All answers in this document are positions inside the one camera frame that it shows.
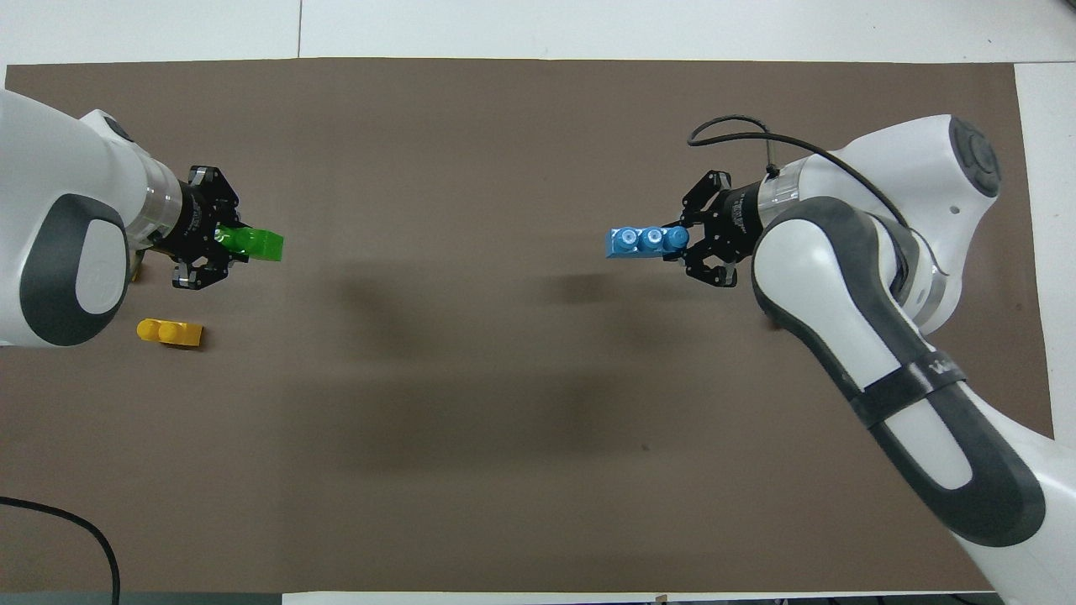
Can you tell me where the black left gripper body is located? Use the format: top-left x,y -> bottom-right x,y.
158,185 -> 218,260

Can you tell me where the green two-stud toy brick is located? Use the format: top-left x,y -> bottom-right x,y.
216,223 -> 286,264

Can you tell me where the blue three-stud toy brick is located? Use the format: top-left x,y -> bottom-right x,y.
604,224 -> 691,260

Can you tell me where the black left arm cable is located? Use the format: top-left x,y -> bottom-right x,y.
0,495 -> 122,605

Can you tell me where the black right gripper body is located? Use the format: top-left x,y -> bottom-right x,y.
715,181 -> 771,258

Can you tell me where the brown paper table mat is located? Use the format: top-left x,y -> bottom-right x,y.
0,57 -> 1056,594

